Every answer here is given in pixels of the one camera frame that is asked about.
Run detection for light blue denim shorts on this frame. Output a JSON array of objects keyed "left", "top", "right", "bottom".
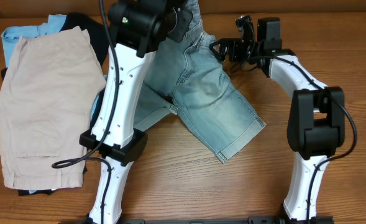
[{"left": 134, "top": 0, "right": 266, "bottom": 163}]

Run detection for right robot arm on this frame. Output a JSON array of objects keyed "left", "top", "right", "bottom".
[{"left": 209, "top": 16, "right": 345, "bottom": 223}]

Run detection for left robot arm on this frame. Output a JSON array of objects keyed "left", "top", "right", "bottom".
[{"left": 80, "top": 0, "right": 193, "bottom": 223}]

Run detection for black garment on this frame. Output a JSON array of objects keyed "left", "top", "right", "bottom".
[{"left": 1, "top": 12, "right": 108, "bottom": 196}]

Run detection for beige shorts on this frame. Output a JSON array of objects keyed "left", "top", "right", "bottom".
[{"left": 0, "top": 26, "right": 108, "bottom": 190}]

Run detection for light blue shirt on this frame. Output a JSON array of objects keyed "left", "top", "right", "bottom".
[{"left": 0, "top": 14, "right": 108, "bottom": 194}]

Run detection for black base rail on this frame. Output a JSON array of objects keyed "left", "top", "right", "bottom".
[{"left": 59, "top": 216, "right": 335, "bottom": 224}]

